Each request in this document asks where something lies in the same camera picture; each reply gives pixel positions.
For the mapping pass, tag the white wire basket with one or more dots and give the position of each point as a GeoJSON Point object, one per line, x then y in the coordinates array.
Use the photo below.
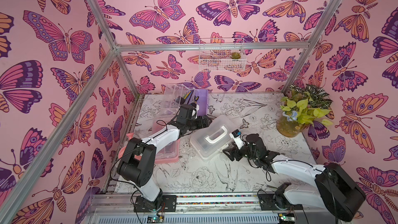
{"type": "Point", "coordinates": [215, 56]}

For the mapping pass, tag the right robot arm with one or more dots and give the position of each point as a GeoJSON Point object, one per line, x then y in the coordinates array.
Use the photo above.
{"type": "Point", "coordinates": [331, 188]}

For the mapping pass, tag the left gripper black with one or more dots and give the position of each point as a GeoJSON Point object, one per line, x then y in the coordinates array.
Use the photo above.
{"type": "Point", "coordinates": [200, 125]}

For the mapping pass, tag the potted green plant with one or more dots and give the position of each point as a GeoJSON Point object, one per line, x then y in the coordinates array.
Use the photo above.
{"type": "Point", "coordinates": [308, 108]}

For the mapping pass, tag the small succulent in basket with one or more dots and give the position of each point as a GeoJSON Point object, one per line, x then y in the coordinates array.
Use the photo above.
{"type": "Point", "coordinates": [235, 55]}

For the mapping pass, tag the black tools in purple box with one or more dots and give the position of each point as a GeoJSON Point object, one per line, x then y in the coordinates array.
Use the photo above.
{"type": "Point", "coordinates": [185, 98]}

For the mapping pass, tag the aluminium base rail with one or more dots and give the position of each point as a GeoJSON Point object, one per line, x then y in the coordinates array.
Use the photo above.
{"type": "Point", "coordinates": [222, 208]}

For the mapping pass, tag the pink toolbox clear lid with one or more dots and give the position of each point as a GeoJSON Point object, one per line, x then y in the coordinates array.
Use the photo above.
{"type": "Point", "coordinates": [170, 153]}

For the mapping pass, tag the pink watering can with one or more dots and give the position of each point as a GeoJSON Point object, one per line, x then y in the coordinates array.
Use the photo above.
{"type": "Point", "coordinates": [122, 150]}

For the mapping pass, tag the purple toolbox clear lid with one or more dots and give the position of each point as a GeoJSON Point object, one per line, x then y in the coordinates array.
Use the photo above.
{"type": "Point", "coordinates": [175, 95]}

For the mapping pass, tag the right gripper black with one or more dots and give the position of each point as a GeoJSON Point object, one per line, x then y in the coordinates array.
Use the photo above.
{"type": "Point", "coordinates": [233, 153]}

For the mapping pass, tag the white toolbox clear lid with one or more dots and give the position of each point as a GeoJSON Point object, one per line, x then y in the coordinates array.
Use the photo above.
{"type": "Point", "coordinates": [211, 140]}

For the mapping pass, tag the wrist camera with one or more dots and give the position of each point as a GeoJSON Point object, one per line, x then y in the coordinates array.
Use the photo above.
{"type": "Point", "coordinates": [195, 110]}
{"type": "Point", "coordinates": [236, 136]}

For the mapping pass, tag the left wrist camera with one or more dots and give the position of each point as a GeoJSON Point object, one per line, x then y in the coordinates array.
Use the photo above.
{"type": "Point", "coordinates": [195, 110]}

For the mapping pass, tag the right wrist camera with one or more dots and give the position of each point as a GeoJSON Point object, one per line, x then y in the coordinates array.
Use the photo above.
{"type": "Point", "coordinates": [236, 136]}

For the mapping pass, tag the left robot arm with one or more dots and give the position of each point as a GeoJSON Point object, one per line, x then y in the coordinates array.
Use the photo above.
{"type": "Point", "coordinates": [136, 164]}

